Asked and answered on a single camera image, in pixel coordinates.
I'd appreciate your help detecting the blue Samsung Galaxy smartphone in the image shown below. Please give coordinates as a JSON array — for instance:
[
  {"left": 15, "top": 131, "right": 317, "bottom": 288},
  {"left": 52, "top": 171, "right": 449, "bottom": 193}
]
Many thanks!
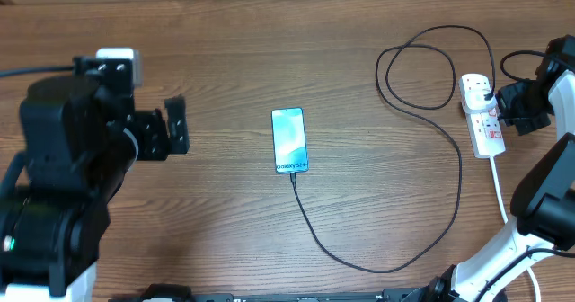
[{"left": 271, "top": 107, "right": 309, "bottom": 173}]

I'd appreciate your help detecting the black charger cable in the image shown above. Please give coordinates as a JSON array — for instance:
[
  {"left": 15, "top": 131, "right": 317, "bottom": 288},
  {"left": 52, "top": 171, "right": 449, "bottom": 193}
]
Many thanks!
[{"left": 289, "top": 24, "right": 498, "bottom": 275}]

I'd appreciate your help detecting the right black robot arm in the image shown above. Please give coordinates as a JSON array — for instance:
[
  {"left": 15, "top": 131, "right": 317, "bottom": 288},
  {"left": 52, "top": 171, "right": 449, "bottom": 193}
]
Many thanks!
[{"left": 404, "top": 35, "right": 574, "bottom": 301}]

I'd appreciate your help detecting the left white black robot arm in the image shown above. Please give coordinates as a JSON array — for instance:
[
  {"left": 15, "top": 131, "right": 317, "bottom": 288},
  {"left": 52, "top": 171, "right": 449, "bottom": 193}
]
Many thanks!
[{"left": 1, "top": 57, "right": 190, "bottom": 301}]

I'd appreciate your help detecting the white charger plug adapter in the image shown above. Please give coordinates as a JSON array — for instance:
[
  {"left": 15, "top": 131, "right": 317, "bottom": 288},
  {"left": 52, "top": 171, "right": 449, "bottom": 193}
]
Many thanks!
[{"left": 462, "top": 89, "right": 496, "bottom": 114}]

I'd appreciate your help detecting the white power strip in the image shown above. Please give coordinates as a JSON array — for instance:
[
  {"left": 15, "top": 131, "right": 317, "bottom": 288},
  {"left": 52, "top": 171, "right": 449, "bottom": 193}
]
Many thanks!
[{"left": 458, "top": 74, "right": 506, "bottom": 159}]

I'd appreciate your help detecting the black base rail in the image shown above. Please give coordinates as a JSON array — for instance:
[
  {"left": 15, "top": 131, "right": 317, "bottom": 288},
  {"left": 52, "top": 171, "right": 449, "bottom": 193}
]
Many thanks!
[{"left": 109, "top": 284, "right": 461, "bottom": 302}]

